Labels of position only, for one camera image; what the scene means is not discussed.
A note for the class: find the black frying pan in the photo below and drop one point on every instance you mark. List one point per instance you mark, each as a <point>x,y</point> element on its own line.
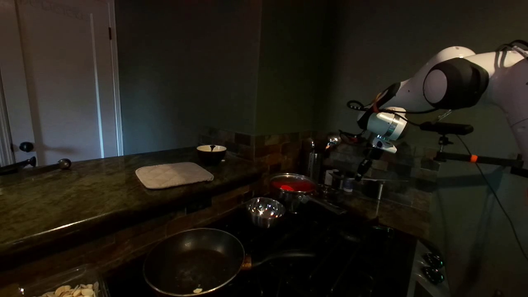
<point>192,264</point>

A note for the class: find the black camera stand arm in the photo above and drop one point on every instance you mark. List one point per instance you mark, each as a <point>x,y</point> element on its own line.
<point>496,160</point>

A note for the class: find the silver ladle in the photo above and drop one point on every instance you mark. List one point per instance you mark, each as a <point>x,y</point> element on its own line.
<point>333,142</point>

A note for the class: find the black ball ended utensil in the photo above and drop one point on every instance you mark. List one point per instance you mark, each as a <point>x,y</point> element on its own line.
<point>65,163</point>

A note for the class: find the dark small jar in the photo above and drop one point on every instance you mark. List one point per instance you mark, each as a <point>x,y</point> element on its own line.
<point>374,188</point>

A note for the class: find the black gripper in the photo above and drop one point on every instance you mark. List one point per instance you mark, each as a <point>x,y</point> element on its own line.
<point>370,162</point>

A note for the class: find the shiny metal container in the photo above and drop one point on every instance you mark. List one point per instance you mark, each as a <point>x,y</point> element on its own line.
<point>314,158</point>

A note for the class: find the black bowl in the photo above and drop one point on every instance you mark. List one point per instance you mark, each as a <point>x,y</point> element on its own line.
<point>212,155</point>

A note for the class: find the steel saucepan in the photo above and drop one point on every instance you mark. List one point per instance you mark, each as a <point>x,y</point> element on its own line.
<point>291,186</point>

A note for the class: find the white door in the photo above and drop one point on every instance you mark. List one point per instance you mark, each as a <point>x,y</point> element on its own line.
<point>60,82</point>

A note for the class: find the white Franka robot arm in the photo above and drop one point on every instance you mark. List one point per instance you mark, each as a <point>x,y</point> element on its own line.
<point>496,76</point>

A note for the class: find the black stereo camera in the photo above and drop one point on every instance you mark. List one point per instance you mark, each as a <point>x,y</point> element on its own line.
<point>446,127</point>

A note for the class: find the orange clamp knob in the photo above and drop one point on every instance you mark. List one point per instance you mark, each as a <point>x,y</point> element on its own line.
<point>474,158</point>

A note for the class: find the black round door knob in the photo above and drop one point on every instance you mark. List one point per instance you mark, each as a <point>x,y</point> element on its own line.
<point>27,147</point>

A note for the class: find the black gas stove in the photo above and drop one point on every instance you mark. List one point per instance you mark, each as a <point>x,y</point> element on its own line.
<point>341,257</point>

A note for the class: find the black stove knob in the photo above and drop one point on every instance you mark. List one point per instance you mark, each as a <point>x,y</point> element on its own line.
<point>435,259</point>
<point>436,275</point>

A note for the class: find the bowl of pale food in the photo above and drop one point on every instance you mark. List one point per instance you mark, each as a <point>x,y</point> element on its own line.
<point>72,290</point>

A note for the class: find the white cutting board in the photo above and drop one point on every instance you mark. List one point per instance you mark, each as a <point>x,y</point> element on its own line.
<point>174,175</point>

